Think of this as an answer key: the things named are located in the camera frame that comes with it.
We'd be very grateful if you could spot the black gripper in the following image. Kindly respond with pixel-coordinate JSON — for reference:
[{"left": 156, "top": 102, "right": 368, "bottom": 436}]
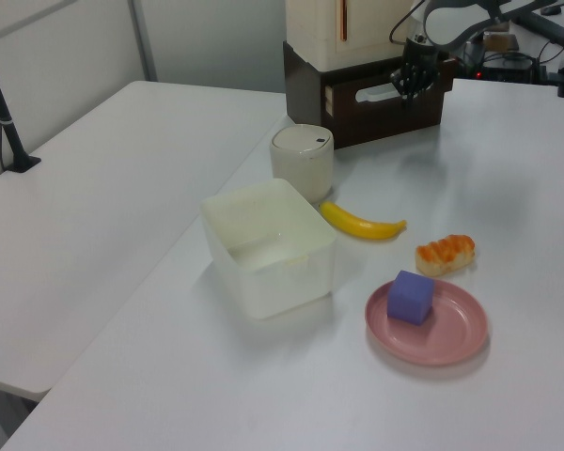
[{"left": 388, "top": 39, "right": 442, "bottom": 103}]

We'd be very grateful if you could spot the dark brown drawer white handle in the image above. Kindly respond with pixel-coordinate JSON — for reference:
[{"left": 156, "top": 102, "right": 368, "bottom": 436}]
[{"left": 320, "top": 58, "right": 456, "bottom": 142}]

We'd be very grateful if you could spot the black electronics box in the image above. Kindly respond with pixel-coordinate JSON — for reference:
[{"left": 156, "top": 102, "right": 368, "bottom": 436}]
[{"left": 477, "top": 51, "right": 538, "bottom": 84}]

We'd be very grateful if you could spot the brown cardboard box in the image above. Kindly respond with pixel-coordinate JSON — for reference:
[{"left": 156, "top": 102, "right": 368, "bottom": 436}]
[{"left": 483, "top": 31, "right": 520, "bottom": 52}]

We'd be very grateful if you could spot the cream plastic storage box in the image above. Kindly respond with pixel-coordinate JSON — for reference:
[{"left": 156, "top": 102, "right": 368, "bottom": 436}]
[{"left": 285, "top": 0, "right": 414, "bottom": 72}]

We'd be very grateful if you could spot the dark brown wooden cabinet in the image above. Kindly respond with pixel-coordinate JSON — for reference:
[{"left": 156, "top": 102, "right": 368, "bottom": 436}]
[{"left": 282, "top": 40, "right": 446, "bottom": 151}]

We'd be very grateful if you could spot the cream mini trash can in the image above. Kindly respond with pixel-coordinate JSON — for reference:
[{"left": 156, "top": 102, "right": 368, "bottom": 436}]
[{"left": 268, "top": 123, "right": 337, "bottom": 204}]

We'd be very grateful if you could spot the black angled bar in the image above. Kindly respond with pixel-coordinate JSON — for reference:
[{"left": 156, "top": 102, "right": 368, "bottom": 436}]
[{"left": 509, "top": 4, "right": 564, "bottom": 42}]

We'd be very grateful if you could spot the yellow toy banana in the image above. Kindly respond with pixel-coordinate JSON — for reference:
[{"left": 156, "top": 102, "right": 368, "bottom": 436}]
[{"left": 319, "top": 200, "right": 409, "bottom": 242}]

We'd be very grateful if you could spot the toy bread with orange topping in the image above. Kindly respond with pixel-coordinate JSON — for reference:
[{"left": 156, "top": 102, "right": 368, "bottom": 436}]
[{"left": 414, "top": 234, "right": 478, "bottom": 278}]

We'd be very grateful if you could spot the purple cube block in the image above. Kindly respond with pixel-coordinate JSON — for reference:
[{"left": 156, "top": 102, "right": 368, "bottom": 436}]
[{"left": 385, "top": 269, "right": 436, "bottom": 327}]

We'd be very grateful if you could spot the white plastic open bin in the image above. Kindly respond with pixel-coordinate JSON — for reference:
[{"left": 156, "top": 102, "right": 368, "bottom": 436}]
[{"left": 199, "top": 178, "right": 338, "bottom": 322}]

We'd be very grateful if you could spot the pink plastic plate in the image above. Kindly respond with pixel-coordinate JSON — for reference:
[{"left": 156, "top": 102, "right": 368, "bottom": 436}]
[{"left": 364, "top": 278, "right": 492, "bottom": 367}]

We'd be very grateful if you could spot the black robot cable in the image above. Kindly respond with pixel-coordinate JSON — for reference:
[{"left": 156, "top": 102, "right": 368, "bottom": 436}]
[{"left": 388, "top": 0, "right": 428, "bottom": 47}]

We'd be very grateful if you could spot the black camera stand pole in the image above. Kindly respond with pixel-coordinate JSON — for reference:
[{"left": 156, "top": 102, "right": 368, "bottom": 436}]
[{"left": 0, "top": 35, "right": 43, "bottom": 173}]

